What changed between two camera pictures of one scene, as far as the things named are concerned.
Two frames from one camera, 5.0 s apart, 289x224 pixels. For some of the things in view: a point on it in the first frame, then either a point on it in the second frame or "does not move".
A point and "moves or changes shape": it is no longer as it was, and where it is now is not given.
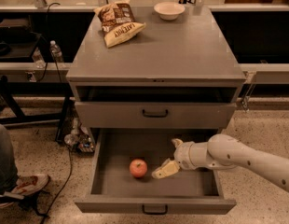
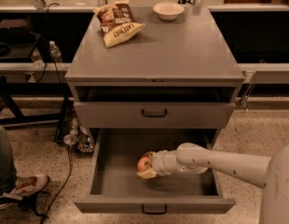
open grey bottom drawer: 115,190 does not move
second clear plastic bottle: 38,59 does not move
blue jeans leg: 6,175 does not move
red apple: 138,168 moves or changes shape
